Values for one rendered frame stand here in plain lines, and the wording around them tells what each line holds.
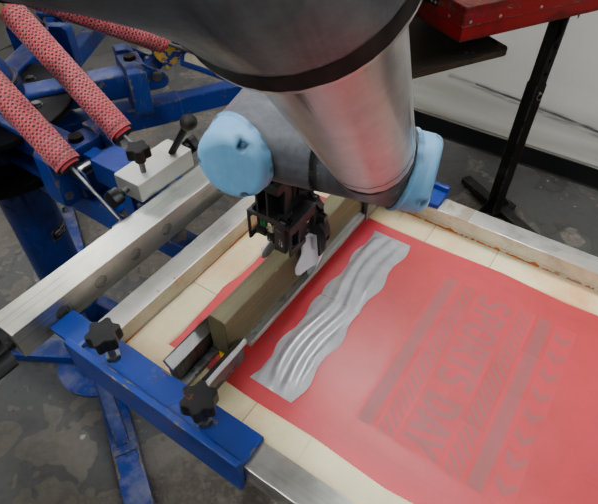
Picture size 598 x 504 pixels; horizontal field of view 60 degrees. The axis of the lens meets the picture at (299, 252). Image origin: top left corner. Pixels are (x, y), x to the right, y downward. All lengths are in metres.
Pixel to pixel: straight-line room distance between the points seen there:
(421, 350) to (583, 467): 0.24
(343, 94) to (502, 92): 2.59
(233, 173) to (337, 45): 0.34
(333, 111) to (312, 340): 0.56
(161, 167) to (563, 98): 2.15
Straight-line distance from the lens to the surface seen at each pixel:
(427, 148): 0.46
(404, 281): 0.86
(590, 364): 0.86
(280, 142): 0.48
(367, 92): 0.23
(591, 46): 2.64
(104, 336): 0.69
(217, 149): 0.48
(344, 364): 0.75
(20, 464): 1.92
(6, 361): 0.77
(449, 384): 0.76
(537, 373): 0.82
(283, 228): 0.66
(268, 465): 0.65
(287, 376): 0.73
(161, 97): 1.41
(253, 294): 0.70
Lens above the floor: 1.59
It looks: 46 degrees down
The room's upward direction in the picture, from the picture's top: straight up
